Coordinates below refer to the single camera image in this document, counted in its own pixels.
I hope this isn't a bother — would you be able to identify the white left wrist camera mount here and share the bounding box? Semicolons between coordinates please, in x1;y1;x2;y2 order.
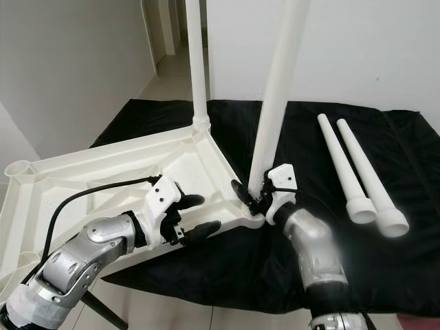
136;175;185;243

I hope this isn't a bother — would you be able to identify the white door frame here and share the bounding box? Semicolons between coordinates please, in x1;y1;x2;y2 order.
141;0;179;68

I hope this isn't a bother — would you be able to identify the white plastic table top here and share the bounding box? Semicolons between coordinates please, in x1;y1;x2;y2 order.
0;124;265;307

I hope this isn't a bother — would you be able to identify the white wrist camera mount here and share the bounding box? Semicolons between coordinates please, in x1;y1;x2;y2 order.
136;175;185;243
263;164;300;224

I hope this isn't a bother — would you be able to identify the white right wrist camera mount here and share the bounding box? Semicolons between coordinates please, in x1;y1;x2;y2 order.
263;164;300;224

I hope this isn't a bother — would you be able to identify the pink fabric slipper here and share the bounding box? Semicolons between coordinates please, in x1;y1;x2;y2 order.
395;315;440;330

